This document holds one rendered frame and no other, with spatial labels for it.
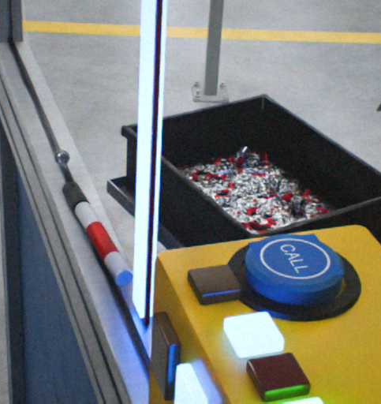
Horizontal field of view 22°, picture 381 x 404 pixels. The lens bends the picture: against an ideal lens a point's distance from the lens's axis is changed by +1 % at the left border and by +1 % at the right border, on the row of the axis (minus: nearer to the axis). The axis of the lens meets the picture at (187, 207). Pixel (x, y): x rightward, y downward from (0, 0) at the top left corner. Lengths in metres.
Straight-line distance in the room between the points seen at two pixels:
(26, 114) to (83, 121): 1.88
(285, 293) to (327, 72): 2.91
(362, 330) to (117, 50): 2.98
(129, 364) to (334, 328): 0.32
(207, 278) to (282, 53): 3.02
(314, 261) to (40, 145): 0.57
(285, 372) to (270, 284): 0.05
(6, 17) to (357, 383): 0.86
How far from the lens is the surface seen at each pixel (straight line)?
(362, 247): 0.44
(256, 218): 0.90
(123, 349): 0.70
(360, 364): 0.37
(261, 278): 0.39
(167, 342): 0.40
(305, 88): 3.16
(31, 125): 0.98
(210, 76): 3.01
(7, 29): 1.16
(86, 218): 0.81
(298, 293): 0.39
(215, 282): 0.39
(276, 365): 0.36
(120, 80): 3.13
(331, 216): 0.82
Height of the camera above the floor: 1.31
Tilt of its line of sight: 32 degrees down
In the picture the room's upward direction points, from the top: 4 degrees clockwise
